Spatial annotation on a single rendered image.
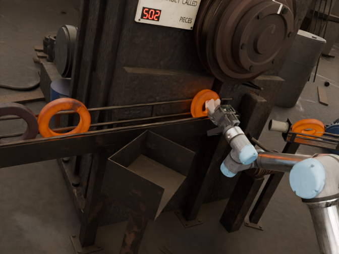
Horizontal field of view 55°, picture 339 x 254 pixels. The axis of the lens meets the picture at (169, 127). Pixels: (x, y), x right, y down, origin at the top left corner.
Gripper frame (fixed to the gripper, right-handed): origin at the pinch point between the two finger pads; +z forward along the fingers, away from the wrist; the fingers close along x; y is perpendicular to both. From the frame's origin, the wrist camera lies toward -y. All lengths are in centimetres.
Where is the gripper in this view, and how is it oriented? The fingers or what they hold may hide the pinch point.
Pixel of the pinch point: (207, 103)
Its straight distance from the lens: 151.5
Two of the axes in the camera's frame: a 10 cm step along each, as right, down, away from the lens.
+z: -4.0, -7.3, 5.6
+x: -8.4, 0.4, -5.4
